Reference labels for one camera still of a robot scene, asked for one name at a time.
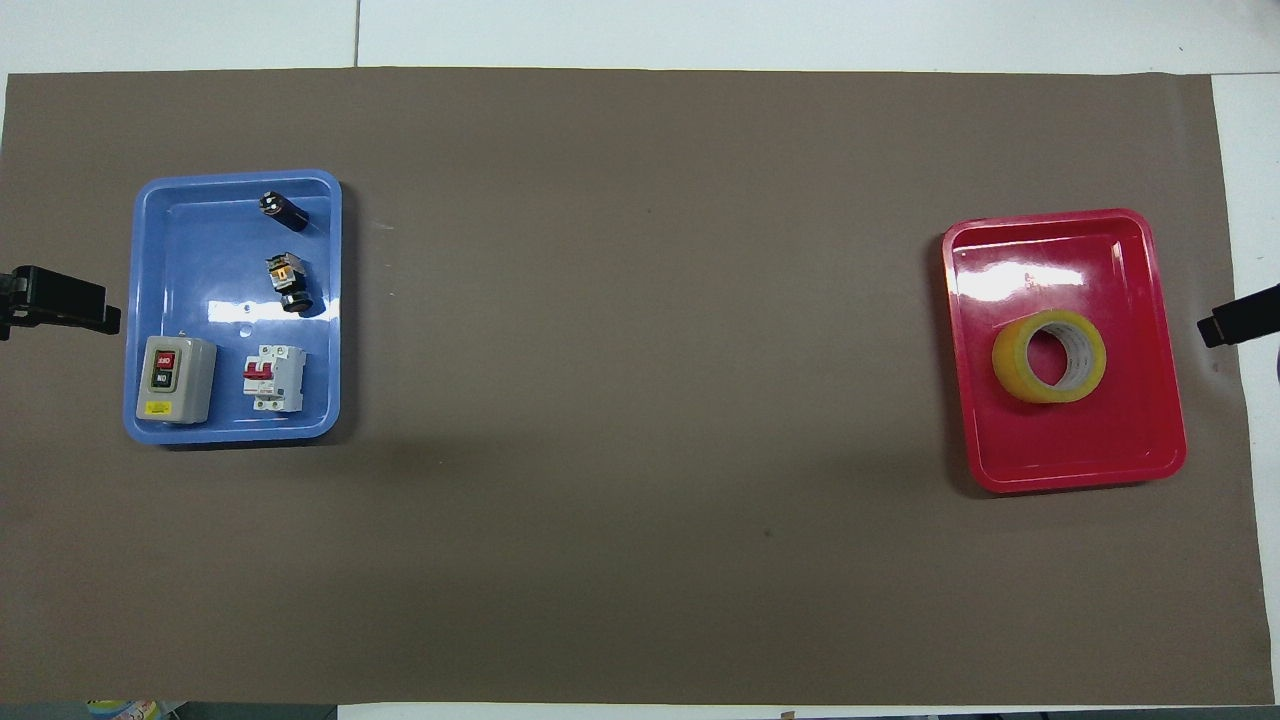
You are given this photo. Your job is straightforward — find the blue plastic tray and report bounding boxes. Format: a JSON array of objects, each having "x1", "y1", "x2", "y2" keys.
[{"x1": 122, "y1": 169, "x2": 344, "y2": 447}]

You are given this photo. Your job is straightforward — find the yellow tape roll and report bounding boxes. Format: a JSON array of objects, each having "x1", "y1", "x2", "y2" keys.
[{"x1": 991, "y1": 309, "x2": 1108, "y2": 405}]

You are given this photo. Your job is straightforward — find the red plastic tray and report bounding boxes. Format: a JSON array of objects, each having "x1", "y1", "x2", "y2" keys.
[{"x1": 940, "y1": 208, "x2": 1189, "y2": 495}]

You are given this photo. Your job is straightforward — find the black cylindrical connector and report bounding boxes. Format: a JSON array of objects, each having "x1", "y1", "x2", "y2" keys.
[{"x1": 259, "y1": 191, "x2": 310, "y2": 233}]

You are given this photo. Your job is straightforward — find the white circuit breaker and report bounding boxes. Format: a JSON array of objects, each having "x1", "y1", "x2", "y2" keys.
[{"x1": 242, "y1": 344, "x2": 307, "y2": 413}]

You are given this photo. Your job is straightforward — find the grey switch box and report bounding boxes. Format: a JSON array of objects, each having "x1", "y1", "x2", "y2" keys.
[{"x1": 135, "y1": 334, "x2": 219, "y2": 426}]

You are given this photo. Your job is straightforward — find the black push button switch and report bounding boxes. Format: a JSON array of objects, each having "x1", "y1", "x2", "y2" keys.
[{"x1": 265, "y1": 252, "x2": 315, "y2": 316}]

